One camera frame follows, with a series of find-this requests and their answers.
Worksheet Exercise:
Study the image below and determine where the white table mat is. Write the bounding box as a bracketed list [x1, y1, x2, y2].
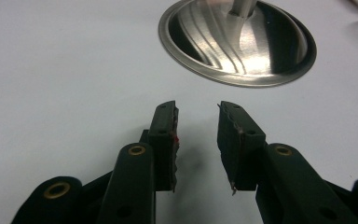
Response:
[0, 0, 358, 224]

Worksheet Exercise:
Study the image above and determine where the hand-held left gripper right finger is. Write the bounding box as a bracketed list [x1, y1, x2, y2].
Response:
[216, 100, 358, 224]

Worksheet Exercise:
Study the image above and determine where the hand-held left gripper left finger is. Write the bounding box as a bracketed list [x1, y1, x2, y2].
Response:
[95, 100, 180, 224]

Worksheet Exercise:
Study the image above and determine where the steel utensil stand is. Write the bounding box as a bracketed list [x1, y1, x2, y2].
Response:
[158, 0, 318, 89]

